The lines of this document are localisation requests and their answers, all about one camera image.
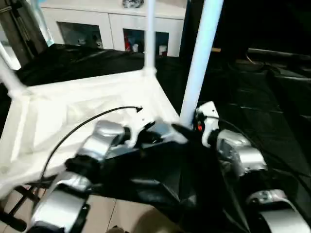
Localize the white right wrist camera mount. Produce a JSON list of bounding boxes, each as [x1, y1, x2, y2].
[[195, 101, 219, 148]]

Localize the red package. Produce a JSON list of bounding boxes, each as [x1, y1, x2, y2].
[[123, 33, 133, 51]]

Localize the white plastic table leg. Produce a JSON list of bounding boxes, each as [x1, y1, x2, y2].
[[179, 0, 224, 127], [0, 45, 31, 98], [144, 0, 157, 75]]

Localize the pale teal translucent object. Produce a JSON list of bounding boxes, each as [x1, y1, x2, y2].
[[36, 4, 54, 47]]

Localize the white plastic table top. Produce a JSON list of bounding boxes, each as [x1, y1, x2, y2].
[[0, 67, 189, 195]]

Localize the black glossy mat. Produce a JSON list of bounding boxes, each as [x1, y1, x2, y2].
[[0, 43, 311, 233]]

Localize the tangled dark cable bundle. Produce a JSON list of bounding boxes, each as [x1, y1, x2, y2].
[[122, 0, 144, 8]]

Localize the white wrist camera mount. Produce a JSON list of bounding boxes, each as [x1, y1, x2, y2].
[[126, 109, 156, 148], [195, 101, 219, 148]]

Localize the black flat monitor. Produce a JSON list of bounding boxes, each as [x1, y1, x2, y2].
[[247, 0, 311, 59]]

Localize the white glass door cabinet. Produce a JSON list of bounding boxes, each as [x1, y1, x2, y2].
[[40, 0, 187, 58]]

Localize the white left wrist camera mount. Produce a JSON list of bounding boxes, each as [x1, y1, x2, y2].
[[126, 109, 156, 148]]

